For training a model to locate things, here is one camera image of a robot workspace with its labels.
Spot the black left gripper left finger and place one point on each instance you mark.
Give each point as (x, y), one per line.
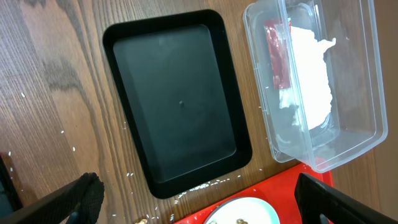
(77, 202)

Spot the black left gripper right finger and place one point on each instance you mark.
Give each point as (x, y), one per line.
(318, 203)

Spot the white napkin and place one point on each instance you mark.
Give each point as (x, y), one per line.
(312, 74)

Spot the red snack wrapper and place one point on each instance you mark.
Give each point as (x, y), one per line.
(276, 41)

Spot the black waste tray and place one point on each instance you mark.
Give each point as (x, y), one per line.
(177, 84)

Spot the red serving tray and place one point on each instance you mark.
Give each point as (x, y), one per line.
(278, 191)

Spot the light blue plate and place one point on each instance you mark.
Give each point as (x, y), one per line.
(252, 210)

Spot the food crumb on table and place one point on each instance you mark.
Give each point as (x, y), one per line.
(143, 221)

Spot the clear plastic bin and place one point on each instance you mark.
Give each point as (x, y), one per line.
(358, 119)

